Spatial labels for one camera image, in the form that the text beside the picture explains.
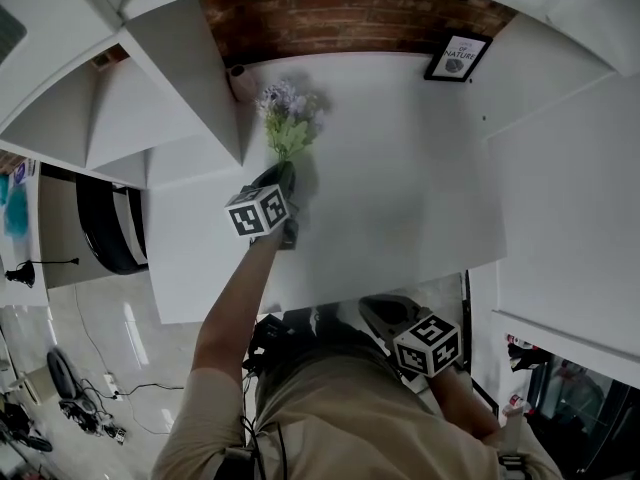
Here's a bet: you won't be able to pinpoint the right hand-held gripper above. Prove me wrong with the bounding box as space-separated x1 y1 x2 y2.
357 293 462 379

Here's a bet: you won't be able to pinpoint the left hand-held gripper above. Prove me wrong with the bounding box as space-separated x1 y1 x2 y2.
223 160 301 252

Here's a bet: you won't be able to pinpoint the purple artificial flowers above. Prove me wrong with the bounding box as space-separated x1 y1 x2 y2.
253 80 327 170

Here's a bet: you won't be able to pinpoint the person's left forearm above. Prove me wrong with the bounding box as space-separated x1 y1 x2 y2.
191 230 287 387

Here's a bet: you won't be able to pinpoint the person's right forearm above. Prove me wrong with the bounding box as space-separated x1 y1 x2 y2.
426 361 502 443

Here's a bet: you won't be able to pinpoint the black bag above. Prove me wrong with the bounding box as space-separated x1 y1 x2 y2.
506 340 552 375

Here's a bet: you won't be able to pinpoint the person's beige shirt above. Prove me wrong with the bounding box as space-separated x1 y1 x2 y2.
151 341 567 480

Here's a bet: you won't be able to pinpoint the black waist device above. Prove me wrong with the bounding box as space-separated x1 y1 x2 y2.
243 311 296 375

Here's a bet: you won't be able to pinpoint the pink vase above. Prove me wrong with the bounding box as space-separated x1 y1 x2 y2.
226 63 260 103

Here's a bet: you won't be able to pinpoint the black folding chair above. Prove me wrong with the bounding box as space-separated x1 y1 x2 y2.
73 174 151 276

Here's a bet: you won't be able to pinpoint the white hutch shelf unit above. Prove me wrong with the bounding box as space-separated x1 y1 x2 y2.
0 0 640 193

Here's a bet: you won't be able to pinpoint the black framed glass door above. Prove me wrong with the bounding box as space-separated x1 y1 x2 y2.
527 351 640 475

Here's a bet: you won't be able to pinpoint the white side table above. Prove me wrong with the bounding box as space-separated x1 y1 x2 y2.
0 157 82 310

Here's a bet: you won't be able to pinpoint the white power strip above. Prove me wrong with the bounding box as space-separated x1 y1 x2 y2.
102 372 125 403

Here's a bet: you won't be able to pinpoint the black round floor object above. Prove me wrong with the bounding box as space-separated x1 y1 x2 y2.
46 349 80 400

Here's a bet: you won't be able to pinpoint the black framed picture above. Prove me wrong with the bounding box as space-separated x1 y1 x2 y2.
422 29 495 84

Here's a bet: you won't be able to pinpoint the beige box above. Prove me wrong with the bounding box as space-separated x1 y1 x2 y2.
21 370 55 405

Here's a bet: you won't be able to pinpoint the floor clutter pile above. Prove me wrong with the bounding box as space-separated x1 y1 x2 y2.
0 401 55 480

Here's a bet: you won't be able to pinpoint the grey shoulder strap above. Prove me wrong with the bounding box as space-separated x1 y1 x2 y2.
497 412 531 480

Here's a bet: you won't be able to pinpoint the black cable on shirt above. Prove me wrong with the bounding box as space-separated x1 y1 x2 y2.
238 415 289 480

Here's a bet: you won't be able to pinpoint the black floor cable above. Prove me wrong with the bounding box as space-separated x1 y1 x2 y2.
116 381 187 399

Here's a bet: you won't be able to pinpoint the white floor cable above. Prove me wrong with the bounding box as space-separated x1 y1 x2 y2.
72 284 172 435

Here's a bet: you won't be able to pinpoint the black clip device with cable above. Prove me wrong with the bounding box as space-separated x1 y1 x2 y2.
3 256 81 290

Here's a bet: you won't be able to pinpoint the tangle of black cables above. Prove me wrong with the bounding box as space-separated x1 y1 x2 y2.
57 394 119 439

